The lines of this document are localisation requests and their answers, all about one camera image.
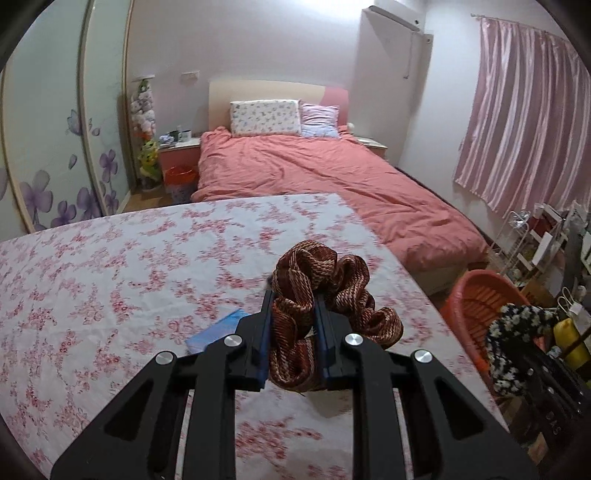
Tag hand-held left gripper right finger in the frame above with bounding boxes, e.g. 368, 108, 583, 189
313, 293, 541, 480

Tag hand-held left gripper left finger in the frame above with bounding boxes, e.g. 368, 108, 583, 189
50, 288, 278, 480

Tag brown striped scrunchie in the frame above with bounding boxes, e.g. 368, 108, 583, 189
269, 240, 404, 393

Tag black floral scrunchie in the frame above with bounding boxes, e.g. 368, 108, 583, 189
487, 302, 561, 398

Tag red plastic basket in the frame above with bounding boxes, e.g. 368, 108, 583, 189
440, 270, 532, 370

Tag blue packet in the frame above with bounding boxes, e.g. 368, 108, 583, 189
185, 308, 247, 355

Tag yellow bottle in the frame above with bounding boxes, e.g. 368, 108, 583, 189
553, 318, 591, 370

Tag white paper bag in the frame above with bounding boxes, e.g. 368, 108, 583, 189
558, 291, 591, 333

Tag bed with pink duvet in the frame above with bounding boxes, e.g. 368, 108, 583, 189
191, 127, 490, 296

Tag pink floral tablecloth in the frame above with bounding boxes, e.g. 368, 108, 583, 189
0, 193, 509, 480

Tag white metal rack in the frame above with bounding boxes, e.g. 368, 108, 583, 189
489, 203, 591, 296

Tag patterned bin with red bag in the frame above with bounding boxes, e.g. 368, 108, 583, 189
164, 166, 197, 204

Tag pink nightstand with clutter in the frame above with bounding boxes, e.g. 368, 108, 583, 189
158, 137, 202, 174

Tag purple pillow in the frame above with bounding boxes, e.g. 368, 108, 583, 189
299, 102, 341, 139

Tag white floral pillow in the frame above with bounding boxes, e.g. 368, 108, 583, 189
229, 99, 302, 138

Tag hanging plush toys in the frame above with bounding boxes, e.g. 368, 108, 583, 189
129, 76, 162, 192

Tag cream and pink headboard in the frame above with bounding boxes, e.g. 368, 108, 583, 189
209, 79, 350, 132

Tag pink satin curtain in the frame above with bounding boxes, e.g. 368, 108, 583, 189
453, 14, 591, 217

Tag wardrobe with purple flowers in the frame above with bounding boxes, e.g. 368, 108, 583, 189
0, 0, 134, 241

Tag white air conditioner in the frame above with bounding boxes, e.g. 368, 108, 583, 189
362, 4, 422, 33

